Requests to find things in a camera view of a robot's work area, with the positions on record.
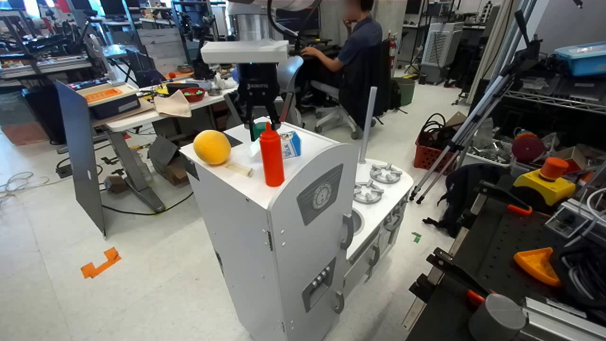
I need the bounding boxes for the seated person in dark shirt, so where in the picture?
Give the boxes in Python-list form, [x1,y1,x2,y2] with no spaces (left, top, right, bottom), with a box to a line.
[297,0,386,126]

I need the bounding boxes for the box with orange lid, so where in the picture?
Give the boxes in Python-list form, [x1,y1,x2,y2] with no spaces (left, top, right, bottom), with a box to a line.
[75,84,142,122]

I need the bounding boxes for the dark grey panel board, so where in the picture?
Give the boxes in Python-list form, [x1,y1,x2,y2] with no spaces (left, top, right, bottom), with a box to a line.
[53,80,108,237]

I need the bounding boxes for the black backpack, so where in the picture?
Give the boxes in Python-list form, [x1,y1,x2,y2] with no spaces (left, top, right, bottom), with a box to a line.
[420,162,507,239]

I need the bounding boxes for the maroon ball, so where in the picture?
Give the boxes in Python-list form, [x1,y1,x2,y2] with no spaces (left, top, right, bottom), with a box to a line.
[509,129,547,165]

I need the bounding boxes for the clear plastic box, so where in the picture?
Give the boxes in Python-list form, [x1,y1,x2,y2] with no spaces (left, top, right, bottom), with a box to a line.
[543,198,606,247]

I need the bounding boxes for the grey toy faucet pole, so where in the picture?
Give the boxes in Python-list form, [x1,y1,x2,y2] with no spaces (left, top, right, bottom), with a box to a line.
[358,86,378,167]

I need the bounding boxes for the crumpled beige paper bag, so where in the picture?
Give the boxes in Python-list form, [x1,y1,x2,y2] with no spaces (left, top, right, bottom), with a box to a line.
[151,90,193,122]

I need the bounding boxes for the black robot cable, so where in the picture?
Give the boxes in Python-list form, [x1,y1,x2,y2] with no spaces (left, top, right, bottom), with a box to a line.
[265,0,303,40]

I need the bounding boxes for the yellow emergency stop button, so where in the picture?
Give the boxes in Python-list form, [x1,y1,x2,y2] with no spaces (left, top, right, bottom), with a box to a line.
[511,156,579,209]

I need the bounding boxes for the grey camera tripod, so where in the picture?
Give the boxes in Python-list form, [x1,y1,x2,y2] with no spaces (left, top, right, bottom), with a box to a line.
[407,8,545,205]

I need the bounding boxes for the green bin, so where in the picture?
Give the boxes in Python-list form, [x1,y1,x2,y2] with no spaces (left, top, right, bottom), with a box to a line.
[392,75,418,109]

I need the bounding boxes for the grey office chair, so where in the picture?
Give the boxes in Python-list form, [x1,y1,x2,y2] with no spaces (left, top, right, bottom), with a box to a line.
[274,56,306,124]

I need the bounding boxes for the white wrist camera mount plate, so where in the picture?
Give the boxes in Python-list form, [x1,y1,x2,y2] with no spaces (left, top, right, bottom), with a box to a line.
[198,39,291,67]

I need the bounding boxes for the white drawer cabinet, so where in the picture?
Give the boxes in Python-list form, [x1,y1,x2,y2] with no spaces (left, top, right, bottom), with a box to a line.
[136,25,189,78]

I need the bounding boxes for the red bowl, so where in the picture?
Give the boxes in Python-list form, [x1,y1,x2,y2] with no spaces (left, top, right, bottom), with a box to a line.
[178,84,208,105]

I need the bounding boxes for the grey cylinder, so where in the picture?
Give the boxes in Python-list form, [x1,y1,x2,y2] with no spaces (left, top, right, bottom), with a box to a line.
[465,292,528,341]

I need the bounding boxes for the red basket with black handle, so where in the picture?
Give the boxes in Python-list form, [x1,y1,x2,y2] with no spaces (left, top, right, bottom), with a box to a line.
[412,112,448,173]

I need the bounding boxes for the white desk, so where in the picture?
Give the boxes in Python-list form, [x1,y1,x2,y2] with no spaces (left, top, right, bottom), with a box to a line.
[92,73,248,215]

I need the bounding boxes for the black floor cable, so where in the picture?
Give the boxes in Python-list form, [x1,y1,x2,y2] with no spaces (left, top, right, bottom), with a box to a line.
[100,190,195,219]

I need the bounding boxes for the grey toy stove burner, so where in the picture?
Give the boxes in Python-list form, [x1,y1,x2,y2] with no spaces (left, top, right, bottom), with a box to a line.
[367,162,405,188]
[350,181,386,207]

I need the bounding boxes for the white cabinet door with emblem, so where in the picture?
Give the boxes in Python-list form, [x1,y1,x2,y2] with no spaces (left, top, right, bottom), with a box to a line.
[267,141,359,338]

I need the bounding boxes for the yellow ball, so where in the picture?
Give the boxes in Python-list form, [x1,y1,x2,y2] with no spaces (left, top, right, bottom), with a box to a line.
[191,129,233,169]

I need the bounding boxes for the aluminium rail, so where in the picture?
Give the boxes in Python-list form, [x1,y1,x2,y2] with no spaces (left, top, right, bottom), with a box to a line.
[520,294,606,341]

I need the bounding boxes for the blue plastic container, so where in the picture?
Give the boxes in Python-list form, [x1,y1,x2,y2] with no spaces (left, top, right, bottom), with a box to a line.
[551,40,606,80]

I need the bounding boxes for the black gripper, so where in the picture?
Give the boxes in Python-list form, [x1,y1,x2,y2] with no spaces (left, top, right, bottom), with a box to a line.
[236,63,284,139]

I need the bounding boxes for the white toy kitchen cabinet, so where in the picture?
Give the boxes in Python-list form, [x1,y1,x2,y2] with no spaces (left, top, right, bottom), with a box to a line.
[178,114,416,341]

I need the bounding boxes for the blue and white carton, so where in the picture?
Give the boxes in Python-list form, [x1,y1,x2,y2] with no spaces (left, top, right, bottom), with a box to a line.
[280,129,305,162]

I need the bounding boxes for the black tool with red handle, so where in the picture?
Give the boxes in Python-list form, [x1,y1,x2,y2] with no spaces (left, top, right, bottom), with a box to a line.
[424,247,488,311]
[475,179,536,220]

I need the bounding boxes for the black office chair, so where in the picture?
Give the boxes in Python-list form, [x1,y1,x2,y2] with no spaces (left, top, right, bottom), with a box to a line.
[308,39,403,139]

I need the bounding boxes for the orange triangular wedge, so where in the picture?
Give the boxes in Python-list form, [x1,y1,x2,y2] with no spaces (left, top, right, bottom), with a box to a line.
[511,247,562,291]

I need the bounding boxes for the orange bracket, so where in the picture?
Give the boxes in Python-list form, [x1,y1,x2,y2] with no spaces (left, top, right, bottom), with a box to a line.
[79,247,123,281]

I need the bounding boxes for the red ketchup bottle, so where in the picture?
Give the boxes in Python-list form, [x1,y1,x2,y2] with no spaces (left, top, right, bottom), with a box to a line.
[259,122,287,190]

